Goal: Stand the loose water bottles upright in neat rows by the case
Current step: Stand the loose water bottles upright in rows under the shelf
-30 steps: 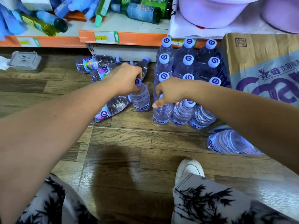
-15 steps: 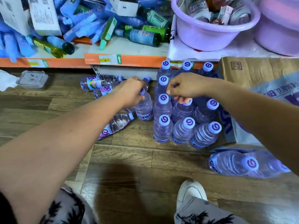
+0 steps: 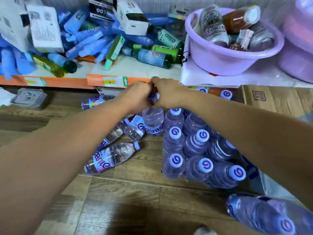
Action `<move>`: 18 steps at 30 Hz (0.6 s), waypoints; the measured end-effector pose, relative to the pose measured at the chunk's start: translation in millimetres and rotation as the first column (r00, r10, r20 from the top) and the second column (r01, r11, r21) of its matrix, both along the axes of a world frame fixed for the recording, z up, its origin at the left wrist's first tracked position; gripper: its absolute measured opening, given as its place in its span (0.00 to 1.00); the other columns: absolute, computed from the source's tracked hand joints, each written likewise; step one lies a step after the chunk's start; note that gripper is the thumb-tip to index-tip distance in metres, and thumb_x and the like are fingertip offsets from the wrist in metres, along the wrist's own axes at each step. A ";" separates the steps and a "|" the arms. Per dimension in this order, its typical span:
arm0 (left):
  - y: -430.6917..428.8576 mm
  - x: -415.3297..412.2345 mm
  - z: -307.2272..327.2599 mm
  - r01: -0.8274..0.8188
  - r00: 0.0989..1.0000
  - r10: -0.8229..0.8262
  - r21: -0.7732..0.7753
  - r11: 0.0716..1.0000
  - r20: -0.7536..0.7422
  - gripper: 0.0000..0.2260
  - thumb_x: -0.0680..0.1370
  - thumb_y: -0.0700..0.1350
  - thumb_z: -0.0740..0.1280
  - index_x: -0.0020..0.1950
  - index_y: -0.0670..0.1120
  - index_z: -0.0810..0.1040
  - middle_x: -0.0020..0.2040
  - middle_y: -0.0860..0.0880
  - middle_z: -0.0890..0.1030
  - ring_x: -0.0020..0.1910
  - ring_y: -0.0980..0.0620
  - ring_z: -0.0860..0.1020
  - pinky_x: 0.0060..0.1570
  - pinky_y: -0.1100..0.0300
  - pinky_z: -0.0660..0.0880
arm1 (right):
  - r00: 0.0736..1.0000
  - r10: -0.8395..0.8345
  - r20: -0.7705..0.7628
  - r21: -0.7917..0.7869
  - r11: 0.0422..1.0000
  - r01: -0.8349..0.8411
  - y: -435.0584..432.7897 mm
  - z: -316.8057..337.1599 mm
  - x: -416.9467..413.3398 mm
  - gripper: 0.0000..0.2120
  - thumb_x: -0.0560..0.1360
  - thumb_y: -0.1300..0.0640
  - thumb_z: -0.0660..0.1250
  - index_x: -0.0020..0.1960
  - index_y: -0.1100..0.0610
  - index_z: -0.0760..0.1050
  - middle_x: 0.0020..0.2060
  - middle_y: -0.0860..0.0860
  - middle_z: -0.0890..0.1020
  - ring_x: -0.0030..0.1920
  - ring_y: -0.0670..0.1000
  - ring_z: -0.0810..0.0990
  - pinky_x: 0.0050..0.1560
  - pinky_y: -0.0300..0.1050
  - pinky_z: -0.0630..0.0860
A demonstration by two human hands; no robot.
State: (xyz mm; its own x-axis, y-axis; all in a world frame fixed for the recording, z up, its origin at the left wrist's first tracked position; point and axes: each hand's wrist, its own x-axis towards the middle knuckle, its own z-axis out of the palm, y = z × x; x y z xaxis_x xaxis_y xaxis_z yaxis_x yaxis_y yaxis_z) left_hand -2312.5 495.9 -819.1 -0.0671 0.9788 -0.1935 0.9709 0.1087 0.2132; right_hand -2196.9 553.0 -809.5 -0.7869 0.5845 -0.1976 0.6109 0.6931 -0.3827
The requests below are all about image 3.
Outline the person's white shoe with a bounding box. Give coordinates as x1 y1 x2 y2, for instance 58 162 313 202
193 226 218 235

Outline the pile of blue tubes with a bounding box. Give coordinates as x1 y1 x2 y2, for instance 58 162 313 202
0 7 176 74

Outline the small purple plastic basin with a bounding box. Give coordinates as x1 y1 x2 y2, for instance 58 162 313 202
185 7 285 77

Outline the yellow green bottle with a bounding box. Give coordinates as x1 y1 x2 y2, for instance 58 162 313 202
33 54 68 78

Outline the dark bottle mint label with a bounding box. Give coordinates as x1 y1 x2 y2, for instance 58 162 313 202
154 27 184 49

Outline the silver patterned can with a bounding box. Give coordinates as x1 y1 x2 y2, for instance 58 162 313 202
248 22 276 52

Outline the orange flat packet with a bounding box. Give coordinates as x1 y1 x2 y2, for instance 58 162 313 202
76 55 118 65

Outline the person's left hand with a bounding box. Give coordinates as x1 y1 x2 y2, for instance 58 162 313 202
117 80 155 115

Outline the small white red box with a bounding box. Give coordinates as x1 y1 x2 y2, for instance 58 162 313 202
236 29 254 51

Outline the brown carton purple print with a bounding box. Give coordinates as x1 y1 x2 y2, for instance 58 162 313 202
238 84 313 208

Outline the small white blister pack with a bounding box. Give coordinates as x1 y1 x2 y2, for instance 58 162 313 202
169 5 191 20

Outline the pink plastic basin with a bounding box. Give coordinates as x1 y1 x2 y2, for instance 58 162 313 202
283 17 313 54

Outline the small brown packet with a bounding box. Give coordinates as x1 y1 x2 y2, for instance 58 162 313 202
227 41 247 52

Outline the brown drink bottle white cap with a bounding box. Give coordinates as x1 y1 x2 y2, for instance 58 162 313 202
222 5 261 35

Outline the white plastic sheet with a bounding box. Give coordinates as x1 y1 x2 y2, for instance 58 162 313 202
0 86 16 107

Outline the pile of water bottles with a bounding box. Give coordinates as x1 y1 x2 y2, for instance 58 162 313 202
81 86 313 235

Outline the green white slim box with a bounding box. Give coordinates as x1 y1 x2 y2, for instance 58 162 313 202
104 34 126 71

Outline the clear plastic lid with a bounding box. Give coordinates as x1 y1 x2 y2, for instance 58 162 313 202
10 88 48 109

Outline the dark bottle green label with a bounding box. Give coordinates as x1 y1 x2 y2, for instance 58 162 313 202
132 44 184 64

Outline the water bottle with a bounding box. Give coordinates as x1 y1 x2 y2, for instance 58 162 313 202
142 91 164 137

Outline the white printed carton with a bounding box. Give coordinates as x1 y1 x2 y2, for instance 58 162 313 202
26 5 65 54
0 0 31 53

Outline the person's right hand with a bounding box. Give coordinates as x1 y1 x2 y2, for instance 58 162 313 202
150 76 194 110

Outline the price label green arrow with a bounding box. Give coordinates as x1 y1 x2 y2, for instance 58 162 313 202
24 77 47 87
102 76 129 88

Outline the person's right forearm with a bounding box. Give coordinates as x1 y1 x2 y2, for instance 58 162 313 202
186 89 313 211

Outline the white orange-edged store shelf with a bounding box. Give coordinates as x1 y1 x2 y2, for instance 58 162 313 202
0 0 313 97

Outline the dark bottle blue label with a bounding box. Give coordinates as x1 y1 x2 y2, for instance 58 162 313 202
121 47 173 69

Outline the person's left forearm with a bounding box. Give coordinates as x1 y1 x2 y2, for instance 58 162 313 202
0 95 137 235

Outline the blue bottle dark cap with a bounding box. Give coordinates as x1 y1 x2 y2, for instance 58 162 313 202
48 53 78 74

